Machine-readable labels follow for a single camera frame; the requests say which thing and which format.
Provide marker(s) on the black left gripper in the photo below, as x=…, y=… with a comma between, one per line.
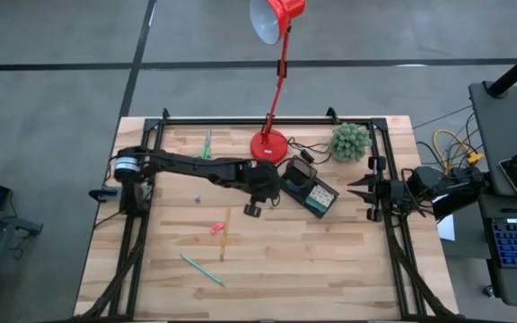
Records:
x=265, y=181

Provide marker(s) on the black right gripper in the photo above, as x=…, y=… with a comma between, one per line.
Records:
x=393, y=193

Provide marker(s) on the blue rectangular eraser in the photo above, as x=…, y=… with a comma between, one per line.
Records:
x=291, y=183

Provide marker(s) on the green sticky note pad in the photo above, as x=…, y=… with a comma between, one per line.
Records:
x=321, y=197

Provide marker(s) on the small pink plastic clip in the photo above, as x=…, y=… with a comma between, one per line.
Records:
x=216, y=228

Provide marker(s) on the teal pen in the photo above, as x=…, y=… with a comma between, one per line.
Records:
x=202, y=270

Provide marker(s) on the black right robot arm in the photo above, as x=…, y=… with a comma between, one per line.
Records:
x=429, y=179

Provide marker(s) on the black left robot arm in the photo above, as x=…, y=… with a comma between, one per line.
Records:
x=186, y=166

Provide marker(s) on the black mesh desk organizer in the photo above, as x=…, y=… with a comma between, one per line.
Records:
x=308, y=172

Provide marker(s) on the red desk lamp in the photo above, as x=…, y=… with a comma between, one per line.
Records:
x=268, y=145

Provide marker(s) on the green artificial plant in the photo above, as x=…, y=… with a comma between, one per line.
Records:
x=350, y=142

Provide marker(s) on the yellow pencil pink eraser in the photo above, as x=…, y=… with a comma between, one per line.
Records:
x=225, y=233

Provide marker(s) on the white paper sheet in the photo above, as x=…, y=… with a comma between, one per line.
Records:
x=447, y=229

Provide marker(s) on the grey equipment cart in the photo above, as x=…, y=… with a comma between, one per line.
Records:
x=510, y=121

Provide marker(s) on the black pole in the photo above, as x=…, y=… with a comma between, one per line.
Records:
x=516, y=69

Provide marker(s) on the black aluminium rig frame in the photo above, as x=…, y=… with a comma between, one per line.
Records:
x=218, y=121

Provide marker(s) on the black frame corner clamp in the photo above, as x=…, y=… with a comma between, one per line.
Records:
x=331, y=114
x=165, y=113

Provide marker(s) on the black bracket-mounted device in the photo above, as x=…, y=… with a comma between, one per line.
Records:
x=103, y=194

